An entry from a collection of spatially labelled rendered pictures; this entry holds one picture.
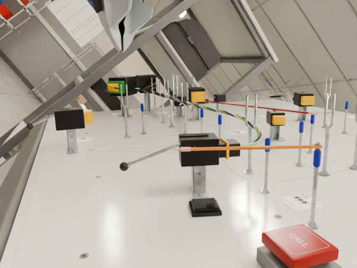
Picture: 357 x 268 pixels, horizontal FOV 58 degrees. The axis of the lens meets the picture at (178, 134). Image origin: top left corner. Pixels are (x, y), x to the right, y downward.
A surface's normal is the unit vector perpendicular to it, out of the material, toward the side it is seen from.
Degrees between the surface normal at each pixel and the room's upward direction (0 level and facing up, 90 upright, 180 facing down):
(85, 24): 90
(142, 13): 118
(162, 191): 55
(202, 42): 90
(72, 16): 90
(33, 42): 90
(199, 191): 101
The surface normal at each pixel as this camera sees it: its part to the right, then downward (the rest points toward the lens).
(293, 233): -0.03, -0.97
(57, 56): 0.22, 0.07
